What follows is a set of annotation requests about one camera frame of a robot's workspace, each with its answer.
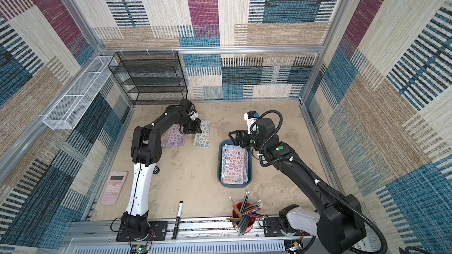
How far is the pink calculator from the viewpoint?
827mm

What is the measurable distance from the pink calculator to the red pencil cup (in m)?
0.56

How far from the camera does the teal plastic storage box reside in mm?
847

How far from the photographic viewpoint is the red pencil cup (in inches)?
26.2

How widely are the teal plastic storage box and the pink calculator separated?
1.55 ft
